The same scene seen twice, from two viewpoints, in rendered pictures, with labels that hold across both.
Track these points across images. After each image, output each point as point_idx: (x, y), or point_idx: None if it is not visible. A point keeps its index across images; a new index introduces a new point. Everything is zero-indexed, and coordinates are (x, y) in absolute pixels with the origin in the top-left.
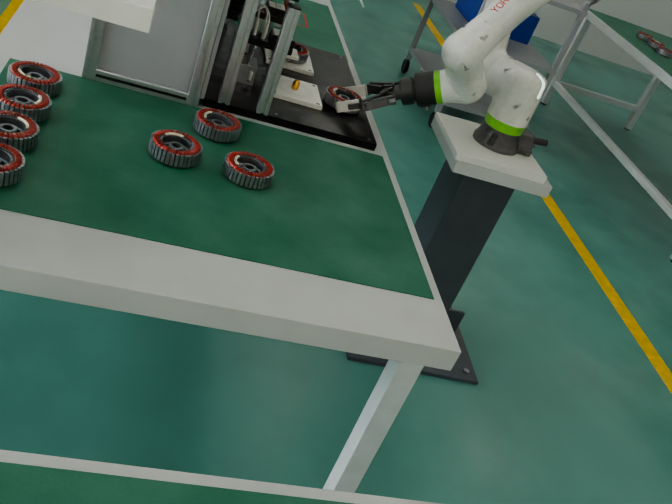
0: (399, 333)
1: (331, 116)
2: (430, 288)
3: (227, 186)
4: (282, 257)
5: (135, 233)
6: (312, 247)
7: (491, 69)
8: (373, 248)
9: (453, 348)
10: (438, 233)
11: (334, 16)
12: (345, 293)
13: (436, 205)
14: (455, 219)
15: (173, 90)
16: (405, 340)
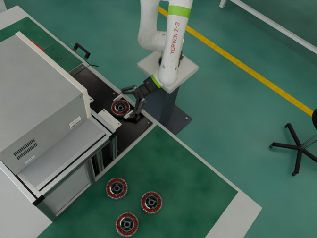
0: (247, 222)
1: (127, 124)
2: (233, 187)
3: (154, 217)
4: (200, 232)
5: None
6: (199, 214)
7: (158, 45)
8: (207, 189)
9: (260, 209)
10: (164, 101)
11: (38, 23)
12: (224, 224)
13: (156, 91)
14: (168, 94)
15: (85, 189)
16: (251, 223)
